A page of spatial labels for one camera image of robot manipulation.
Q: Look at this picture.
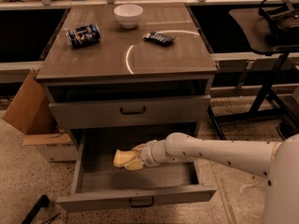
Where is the yellow sponge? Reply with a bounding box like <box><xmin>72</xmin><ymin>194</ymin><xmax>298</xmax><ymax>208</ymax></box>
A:
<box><xmin>113</xmin><ymin>149</ymin><xmax>127</xmax><ymax>168</ymax></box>

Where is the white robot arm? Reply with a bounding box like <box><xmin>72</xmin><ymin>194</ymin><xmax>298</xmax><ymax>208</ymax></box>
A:
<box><xmin>124</xmin><ymin>133</ymin><xmax>299</xmax><ymax>224</ymax></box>

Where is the open middle grey drawer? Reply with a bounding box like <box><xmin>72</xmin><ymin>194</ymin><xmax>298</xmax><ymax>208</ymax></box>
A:
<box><xmin>57</xmin><ymin>123</ymin><xmax>216</xmax><ymax>212</ymax></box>

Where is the closed upper grey drawer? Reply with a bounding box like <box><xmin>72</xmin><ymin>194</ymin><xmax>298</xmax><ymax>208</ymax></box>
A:
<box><xmin>50</xmin><ymin>95</ymin><xmax>210</xmax><ymax>129</ymax></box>

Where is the grey drawer cabinet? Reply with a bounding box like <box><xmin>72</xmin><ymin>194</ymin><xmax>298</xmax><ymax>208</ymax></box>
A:
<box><xmin>36</xmin><ymin>4</ymin><xmax>219</xmax><ymax>214</ymax></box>

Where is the brown cardboard box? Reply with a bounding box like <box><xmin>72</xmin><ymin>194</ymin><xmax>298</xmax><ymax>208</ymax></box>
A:
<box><xmin>3</xmin><ymin>70</ymin><xmax>78</xmax><ymax>161</ymax></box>

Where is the dark blue snack packet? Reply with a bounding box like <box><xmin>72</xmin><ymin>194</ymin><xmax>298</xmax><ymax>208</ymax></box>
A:
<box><xmin>143</xmin><ymin>31</ymin><xmax>174</xmax><ymax>47</ymax></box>

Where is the blue soda can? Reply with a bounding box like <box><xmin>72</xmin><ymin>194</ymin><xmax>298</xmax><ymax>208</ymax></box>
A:
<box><xmin>66</xmin><ymin>24</ymin><xmax>101</xmax><ymax>49</ymax></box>

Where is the white ceramic bowl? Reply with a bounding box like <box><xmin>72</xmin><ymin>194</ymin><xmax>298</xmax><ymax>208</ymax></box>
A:
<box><xmin>113</xmin><ymin>4</ymin><xmax>143</xmax><ymax>28</ymax></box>

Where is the black rolling side table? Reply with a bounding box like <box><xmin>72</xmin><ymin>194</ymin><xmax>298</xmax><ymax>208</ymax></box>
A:
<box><xmin>206</xmin><ymin>7</ymin><xmax>299</xmax><ymax>154</ymax></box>

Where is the black bag on table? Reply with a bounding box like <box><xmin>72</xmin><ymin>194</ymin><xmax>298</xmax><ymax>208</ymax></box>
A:
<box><xmin>259</xmin><ymin>0</ymin><xmax>299</xmax><ymax>46</ymax></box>

